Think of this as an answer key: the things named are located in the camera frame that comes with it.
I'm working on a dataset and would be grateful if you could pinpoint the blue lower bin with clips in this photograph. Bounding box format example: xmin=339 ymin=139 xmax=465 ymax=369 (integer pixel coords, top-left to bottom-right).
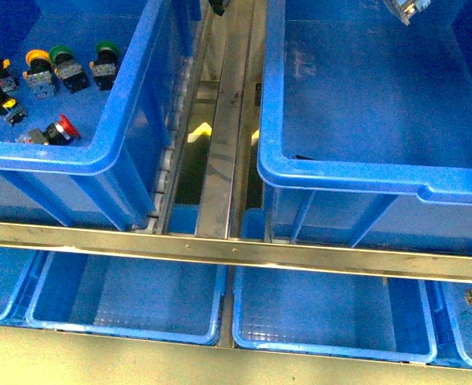
xmin=437 ymin=282 xmax=472 ymax=368

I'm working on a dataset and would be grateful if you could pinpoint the blue shelf bin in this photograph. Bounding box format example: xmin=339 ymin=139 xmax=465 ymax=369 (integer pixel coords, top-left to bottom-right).
xmin=232 ymin=267 xmax=437 ymax=364
xmin=25 ymin=253 xmax=228 ymax=346

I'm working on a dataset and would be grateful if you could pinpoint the blue lower shelf bin right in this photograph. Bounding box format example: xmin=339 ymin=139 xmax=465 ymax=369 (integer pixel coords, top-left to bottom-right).
xmin=232 ymin=267 xmax=437 ymax=364

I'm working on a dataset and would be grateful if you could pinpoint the metal roller rack frame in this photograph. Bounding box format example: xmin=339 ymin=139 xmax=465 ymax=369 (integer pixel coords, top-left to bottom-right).
xmin=0 ymin=0 xmax=472 ymax=350

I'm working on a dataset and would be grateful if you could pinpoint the red mushroom push button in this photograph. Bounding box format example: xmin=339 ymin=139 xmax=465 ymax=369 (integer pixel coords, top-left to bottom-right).
xmin=15 ymin=114 xmax=81 ymax=146

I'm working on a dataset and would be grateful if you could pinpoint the blue left plastic bin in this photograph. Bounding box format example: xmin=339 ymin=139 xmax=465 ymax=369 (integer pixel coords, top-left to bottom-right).
xmin=0 ymin=1 xmax=202 ymax=230

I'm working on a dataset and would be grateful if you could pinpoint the blue middle plastic bin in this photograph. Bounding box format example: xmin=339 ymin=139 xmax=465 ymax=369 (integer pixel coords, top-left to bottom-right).
xmin=257 ymin=1 xmax=472 ymax=256

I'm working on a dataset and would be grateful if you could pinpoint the blue lower shelf bin left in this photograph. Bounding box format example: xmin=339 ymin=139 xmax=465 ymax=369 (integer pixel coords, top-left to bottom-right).
xmin=25 ymin=253 xmax=228 ymax=346

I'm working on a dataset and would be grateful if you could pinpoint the green push button middle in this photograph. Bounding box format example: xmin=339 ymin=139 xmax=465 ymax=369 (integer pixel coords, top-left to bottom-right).
xmin=49 ymin=45 xmax=90 ymax=94

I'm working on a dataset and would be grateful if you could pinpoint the blue lower bin far left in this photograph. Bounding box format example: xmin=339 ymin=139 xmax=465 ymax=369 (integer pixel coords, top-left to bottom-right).
xmin=0 ymin=247 xmax=47 ymax=326

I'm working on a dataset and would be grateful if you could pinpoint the blue plastic bin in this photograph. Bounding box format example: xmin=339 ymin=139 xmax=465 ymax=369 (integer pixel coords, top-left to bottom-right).
xmin=0 ymin=1 xmax=202 ymax=230
xmin=257 ymin=1 xmax=472 ymax=256

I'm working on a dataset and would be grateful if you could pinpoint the green push button right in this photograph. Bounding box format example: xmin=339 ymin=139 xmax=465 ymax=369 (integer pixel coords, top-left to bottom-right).
xmin=89 ymin=40 xmax=120 ymax=91

